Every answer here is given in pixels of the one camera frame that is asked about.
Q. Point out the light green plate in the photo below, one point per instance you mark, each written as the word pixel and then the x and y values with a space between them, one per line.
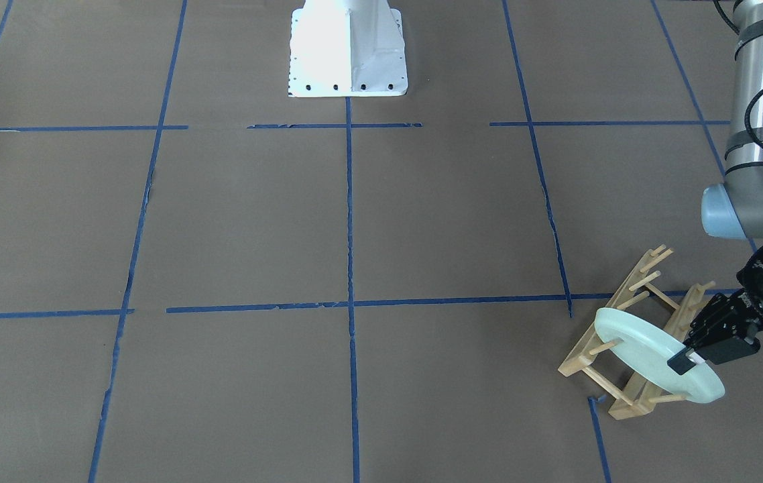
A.
pixel 645 348

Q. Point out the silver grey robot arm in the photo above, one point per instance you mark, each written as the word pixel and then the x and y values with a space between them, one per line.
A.
pixel 734 208

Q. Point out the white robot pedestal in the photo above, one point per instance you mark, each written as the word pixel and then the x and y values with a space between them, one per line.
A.
pixel 347 49

